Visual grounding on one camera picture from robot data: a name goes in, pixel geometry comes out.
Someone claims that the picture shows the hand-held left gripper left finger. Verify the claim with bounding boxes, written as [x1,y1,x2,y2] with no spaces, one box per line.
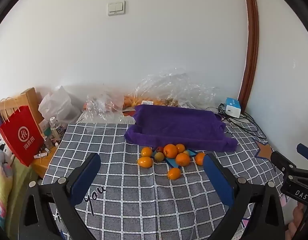
[17,152,102,240]

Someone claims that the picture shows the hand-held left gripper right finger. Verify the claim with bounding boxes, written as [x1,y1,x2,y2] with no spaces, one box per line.
[203,153,286,240]

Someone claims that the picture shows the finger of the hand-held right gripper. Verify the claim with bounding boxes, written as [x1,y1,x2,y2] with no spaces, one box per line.
[296,143,308,162]
[270,151,298,175]

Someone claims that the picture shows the large orange mandarin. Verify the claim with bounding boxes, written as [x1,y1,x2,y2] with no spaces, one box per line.
[163,144,178,158]
[175,153,191,167]

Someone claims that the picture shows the oval orange mandarin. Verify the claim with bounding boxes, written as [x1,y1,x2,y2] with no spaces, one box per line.
[137,156,153,168]

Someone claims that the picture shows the purple towel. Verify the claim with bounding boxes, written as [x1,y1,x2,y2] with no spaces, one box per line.
[124,104,238,153]

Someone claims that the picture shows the person's right hand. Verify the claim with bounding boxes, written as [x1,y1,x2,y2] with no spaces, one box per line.
[285,201,307,240]

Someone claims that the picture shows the wooden nightstand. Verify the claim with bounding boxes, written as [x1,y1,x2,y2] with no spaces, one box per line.
[31,145,59,178]

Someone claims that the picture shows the clear water bottle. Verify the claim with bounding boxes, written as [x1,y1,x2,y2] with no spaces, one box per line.
[49,117,65,142]

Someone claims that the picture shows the grey checked cloth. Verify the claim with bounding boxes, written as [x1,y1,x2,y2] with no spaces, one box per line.
[41,110,290,240]

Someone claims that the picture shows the blue white tissue pack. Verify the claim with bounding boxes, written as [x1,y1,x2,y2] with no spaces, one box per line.
[224,97,242,118]

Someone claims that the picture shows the small clear plastic bag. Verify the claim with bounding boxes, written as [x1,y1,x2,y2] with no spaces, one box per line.
[84,91,125,128]

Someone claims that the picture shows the white plastic bag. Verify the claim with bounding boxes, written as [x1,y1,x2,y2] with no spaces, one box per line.
[39,86,80,125]

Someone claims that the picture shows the red paper bag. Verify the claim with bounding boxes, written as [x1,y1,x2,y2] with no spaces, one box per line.
[0,97,44,167]

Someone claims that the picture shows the pastel colourful blanket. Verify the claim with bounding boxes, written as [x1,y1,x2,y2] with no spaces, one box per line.
[0,149,39,230]

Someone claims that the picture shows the pile of bagged oranges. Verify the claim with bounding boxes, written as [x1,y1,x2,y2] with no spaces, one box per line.
[122,95,169,107]

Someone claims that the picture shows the white power strip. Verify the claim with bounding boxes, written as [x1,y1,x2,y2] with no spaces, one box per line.
[0,132,14,160]

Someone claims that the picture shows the large clear plastic bag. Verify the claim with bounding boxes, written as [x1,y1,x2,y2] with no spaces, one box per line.
[130,67,219,110]

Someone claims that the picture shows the black cables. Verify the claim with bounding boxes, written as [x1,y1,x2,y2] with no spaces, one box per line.
[206,102,267,140]

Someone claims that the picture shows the wooden bed frame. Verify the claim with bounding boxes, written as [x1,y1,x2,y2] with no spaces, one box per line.
[0,87,44,130]

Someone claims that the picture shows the brown wooden door frame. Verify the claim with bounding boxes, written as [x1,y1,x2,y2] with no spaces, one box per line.
[238,0,260,105]

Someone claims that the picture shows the white light switch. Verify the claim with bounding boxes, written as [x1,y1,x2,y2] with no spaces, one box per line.
[108,1,126,16]

